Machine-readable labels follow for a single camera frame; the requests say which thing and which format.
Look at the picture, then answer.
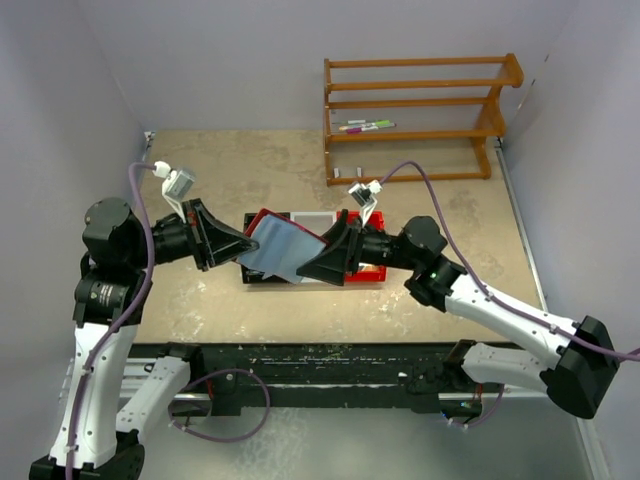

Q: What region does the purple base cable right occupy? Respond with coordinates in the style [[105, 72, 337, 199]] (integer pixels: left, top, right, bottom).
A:
[[446, 382, 506, 431]]

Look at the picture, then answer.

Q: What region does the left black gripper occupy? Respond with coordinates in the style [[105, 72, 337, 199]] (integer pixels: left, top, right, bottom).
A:
[[127, 195, 258, 268]]

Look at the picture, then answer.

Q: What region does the aluminium frame rail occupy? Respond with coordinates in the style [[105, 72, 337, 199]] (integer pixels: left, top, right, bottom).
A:
[[59, 355, 551, 401]]

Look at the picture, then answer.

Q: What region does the purple marker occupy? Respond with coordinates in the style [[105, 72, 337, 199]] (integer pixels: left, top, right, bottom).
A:
[[344, 122, 396, 135]]

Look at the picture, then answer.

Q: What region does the green marker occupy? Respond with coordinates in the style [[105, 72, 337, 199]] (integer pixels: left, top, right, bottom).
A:
[[345, 119, 391, 127]]

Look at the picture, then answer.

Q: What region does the red leather card holder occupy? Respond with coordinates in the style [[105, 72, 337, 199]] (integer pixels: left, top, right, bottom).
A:
[[236, 209, 327, 284]]

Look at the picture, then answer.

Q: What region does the wooden rack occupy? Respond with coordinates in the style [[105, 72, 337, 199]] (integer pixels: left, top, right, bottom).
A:
[[322, 53, 524, 186]]

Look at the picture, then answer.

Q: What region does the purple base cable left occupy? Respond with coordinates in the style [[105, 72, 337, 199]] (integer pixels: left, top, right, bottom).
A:
[[168, 365, 271, 443]]

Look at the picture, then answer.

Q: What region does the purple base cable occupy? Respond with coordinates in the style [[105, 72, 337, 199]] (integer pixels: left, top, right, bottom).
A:
[[446, 382, 506, 431], [168, 365, 271, 443]]

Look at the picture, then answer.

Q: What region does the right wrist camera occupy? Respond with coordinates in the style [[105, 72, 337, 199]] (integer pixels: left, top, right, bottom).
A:
[[348, 180, 382, 226]]

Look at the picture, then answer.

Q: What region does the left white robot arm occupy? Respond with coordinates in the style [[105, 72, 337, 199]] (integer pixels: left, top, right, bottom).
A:
[[29, 197, 258, 479]]

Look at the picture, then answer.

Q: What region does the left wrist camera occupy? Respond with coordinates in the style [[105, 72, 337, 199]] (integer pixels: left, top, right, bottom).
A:
[[153, 161, 196, 222]]

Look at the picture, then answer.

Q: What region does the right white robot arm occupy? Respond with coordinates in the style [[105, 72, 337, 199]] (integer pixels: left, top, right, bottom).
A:
[[297, 216, 620, 419]]

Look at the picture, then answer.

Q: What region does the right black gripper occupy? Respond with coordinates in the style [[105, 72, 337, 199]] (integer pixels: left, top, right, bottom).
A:
[[298, 208, 420, 284]]

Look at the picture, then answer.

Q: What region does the black plastic bin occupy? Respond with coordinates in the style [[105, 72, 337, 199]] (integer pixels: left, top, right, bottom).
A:
[[240, 212, 286, 285]]

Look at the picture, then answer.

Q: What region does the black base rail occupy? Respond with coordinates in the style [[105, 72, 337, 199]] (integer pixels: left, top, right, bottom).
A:
[[124, 341, 481, 416]]

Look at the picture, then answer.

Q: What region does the white plastic bin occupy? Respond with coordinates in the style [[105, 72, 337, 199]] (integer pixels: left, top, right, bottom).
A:
[[288, 210, 338, 284]]

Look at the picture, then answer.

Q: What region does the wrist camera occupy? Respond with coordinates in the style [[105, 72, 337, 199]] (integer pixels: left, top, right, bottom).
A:
[[153, 161, 196, 222], [348, 180, 382, 226]]

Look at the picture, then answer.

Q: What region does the red plastic bin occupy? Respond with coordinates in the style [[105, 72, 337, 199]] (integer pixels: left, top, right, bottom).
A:
[[345, 210, 387, 283]]

